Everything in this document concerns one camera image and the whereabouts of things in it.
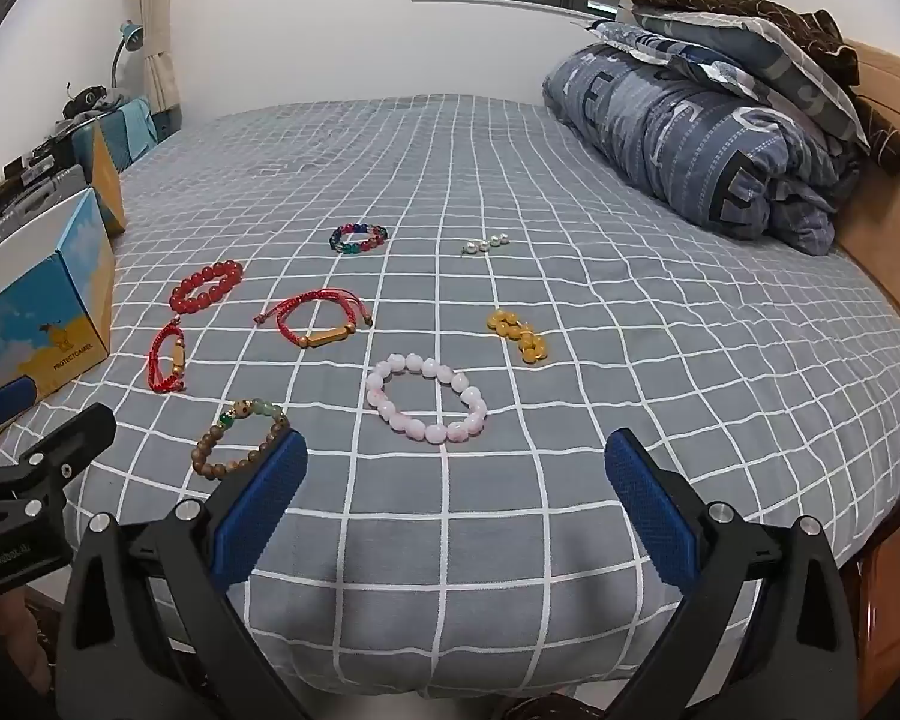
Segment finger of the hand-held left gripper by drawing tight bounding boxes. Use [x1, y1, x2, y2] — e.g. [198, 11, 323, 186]
[0, 379, 38, 440]
[0, 403, 118, 533]

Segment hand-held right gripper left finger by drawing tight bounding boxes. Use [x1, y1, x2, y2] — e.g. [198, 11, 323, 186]
[60, 424, 310, 720]

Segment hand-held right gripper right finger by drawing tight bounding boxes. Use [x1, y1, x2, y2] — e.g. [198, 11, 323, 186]
[604, 427, 882, 720]

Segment wooden bead bracelet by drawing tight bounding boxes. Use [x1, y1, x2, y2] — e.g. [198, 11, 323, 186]
[190, 397, 292, 478]

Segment blue and yellow cardboard box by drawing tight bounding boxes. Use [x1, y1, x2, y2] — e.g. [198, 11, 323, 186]
[0, 124, 128, 458]

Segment red cord bracelet short gold tube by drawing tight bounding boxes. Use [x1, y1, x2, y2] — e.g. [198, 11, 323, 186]
[148, 319, 190, 394]

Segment red cord bracelet long gold tube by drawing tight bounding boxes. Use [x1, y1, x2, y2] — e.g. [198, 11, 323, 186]
[253, 291, 374, 352]

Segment pink bead bracelet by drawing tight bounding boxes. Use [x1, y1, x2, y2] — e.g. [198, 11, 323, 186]
[365, 352, 490, 446]

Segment red bead bracelet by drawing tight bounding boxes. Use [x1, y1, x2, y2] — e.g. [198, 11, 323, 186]
[169, 259, 245, 314]

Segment yellow bead bracelet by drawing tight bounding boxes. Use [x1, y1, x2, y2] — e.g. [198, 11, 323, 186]
[486, 309, 550, 365]

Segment person's left hand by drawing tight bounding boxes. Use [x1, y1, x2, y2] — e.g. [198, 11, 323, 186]
[0, 586, 53, 697]

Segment dark clutter on desk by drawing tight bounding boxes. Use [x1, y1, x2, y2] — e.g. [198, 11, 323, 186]
[0, 82, 121, 250]

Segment teal cloth bag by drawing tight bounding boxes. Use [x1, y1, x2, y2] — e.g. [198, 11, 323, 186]
[71, 96, 160, 175]

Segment folded blue-grey printed quilt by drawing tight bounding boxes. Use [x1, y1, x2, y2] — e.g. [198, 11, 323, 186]
[541, 41, 863, 256]

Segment grey checked bed sheet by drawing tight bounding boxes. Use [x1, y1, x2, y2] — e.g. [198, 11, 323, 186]
[0, 94, 900, 698]

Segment teal desk lamp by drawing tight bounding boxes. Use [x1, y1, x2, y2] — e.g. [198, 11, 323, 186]
[109, 21, 146, 92]

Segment beige curtain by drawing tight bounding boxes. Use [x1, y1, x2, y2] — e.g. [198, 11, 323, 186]
[130, 0, 186, 130]

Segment blue-grey patterned pillow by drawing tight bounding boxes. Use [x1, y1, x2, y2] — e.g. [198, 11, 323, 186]
[591, 4, 871, 149]

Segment brown patterned blanket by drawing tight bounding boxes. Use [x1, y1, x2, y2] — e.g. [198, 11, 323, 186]
[630, 0, 900, 170]

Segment multicolour glass bead bracelet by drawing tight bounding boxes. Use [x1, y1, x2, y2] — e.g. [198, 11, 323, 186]
[328, 223, 389, 255]

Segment wooden bed frame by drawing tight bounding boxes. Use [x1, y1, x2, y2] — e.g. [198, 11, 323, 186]
[832, 37, 900, 691]

